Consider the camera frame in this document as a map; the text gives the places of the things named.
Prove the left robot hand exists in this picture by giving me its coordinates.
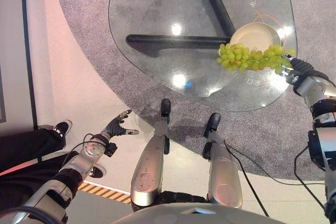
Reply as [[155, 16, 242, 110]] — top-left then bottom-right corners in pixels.
[[101, 109, 140, 139]]

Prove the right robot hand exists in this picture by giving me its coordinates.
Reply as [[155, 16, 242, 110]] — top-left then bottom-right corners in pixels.
[[279, 53, 321, 78]]

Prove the green grape bunch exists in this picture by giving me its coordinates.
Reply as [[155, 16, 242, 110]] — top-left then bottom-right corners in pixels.
[[216, 43, 296, 75]]

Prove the cream round plate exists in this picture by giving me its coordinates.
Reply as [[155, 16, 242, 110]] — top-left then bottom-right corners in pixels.
[[229, 22, 281, 52]]

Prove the left silver robot leg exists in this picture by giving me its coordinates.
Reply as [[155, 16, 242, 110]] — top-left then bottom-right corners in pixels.
[[130, 98, 172, 207]]

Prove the silver robot leg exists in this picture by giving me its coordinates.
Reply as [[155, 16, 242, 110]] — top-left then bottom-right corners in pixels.
[[202, 112, 243, 209], [130, 98, 172, 207]]

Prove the yellow black hazard tape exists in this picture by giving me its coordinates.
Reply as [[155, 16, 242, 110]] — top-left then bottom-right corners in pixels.
[[77, 182, 131, 205]]

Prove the grey round carpet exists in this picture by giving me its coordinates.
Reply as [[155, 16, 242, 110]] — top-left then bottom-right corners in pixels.
[[53, 0, 336, 180]]

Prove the person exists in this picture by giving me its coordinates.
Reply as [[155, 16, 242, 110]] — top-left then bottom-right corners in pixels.
[[0, 119, 107, 211]]

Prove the round glass table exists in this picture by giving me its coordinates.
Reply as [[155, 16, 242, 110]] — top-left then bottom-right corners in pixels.
[[108, 0, 298, 112]]

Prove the right silver robot leg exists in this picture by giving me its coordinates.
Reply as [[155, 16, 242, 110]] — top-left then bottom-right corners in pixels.
[[202, 112, 243, 209]]

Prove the black table base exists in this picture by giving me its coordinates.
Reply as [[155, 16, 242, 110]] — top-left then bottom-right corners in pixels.
[[125, 0, 236, 58]]

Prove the grey robot torso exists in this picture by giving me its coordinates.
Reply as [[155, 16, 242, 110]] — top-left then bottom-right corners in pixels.
[[112, 202, 330, 224]]

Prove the orange cable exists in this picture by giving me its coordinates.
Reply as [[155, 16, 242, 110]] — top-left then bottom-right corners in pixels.
[[252, 8, 287, 47]]

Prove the black floor cable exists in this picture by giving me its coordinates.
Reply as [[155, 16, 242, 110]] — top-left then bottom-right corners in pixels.
[[223, 140, 326, 218]]

